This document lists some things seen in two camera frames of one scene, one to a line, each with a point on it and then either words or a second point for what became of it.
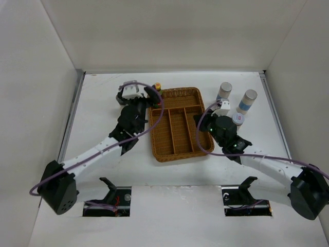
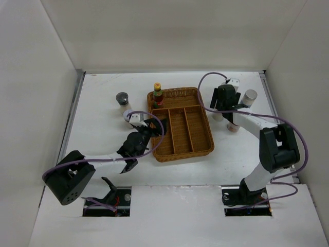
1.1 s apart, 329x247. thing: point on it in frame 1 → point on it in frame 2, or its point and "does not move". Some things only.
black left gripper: (152, 98) → (149, 122)
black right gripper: (208, 116) → (215, 97)
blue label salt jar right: (247, 101) does not move
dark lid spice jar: (122, 101) does not move
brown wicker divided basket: (175, 134) does not move
